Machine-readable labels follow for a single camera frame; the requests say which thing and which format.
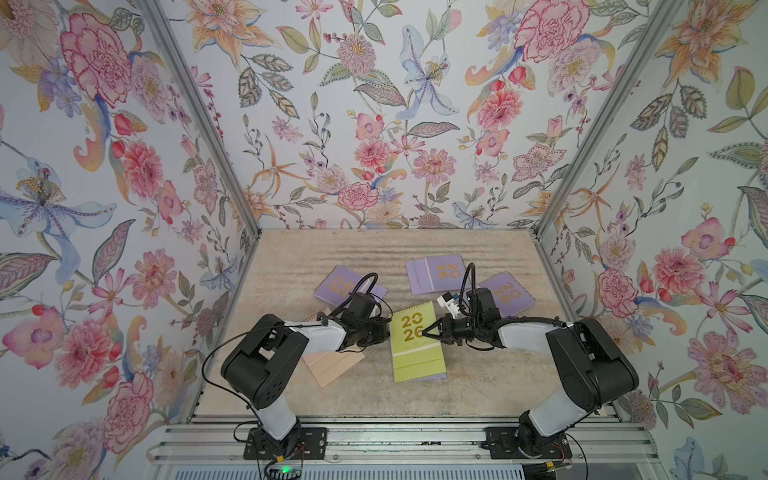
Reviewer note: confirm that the left corner aluminium post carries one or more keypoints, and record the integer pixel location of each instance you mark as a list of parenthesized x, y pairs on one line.
[(162, 32)]

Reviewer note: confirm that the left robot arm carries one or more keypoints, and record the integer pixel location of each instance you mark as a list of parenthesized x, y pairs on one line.
[(260, 366)]

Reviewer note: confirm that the right corner aluminium post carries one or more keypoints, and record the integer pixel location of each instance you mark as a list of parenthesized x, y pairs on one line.
[(658, 21)]

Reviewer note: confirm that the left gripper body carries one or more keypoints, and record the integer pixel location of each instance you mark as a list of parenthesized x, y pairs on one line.
[(371, 332)]

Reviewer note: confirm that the green desk calendar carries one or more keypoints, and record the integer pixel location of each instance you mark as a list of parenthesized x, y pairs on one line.
[(405, 332)]

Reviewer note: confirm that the far middle purple calendar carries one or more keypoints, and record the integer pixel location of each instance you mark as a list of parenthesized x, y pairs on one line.
[(435, 274)]

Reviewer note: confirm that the far left purple calendar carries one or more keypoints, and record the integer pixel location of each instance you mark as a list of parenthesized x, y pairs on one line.
[(337, 286)]

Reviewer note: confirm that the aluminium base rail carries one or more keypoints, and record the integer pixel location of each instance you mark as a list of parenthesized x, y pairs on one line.
[(457, 440)]

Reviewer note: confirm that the peach desk calendar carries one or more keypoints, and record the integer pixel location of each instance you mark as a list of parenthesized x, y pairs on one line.
[(324, 355)]

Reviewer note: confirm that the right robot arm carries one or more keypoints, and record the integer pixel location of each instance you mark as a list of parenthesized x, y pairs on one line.
[(591, 368)]

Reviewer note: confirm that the purple desk calendar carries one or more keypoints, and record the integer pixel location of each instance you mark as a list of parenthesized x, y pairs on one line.
[(510, 296), (417, 366)]

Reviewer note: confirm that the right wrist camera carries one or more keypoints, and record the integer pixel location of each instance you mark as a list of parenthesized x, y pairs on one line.
[(450, 302)]

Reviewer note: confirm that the corner aluminium post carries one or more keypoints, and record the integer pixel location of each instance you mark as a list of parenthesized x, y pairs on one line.
[(658, 21), (162, 32)]

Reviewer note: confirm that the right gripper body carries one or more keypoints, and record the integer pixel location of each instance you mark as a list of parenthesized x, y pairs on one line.
[(462, 329)]

